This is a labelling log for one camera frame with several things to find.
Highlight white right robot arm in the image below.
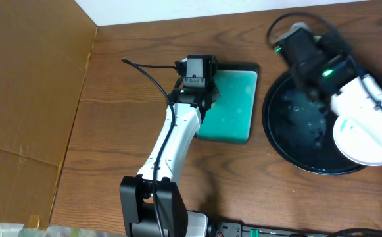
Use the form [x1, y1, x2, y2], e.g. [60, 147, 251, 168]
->
[275, 28, 382, 166]

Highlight white plate with green stain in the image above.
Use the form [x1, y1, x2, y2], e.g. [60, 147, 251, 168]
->
[333, 116, 382, 166]

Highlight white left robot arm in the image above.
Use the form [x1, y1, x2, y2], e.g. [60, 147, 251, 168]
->
[120, 55, 220, 237]

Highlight round black tray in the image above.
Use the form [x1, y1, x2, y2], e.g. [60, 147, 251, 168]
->
[262, 72, 365, 175]

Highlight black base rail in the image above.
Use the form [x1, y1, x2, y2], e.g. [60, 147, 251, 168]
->
[207, 221, 382, 237]

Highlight brown cardboard panel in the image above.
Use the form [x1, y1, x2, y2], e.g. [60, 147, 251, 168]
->
[0, 1, 97, 228]

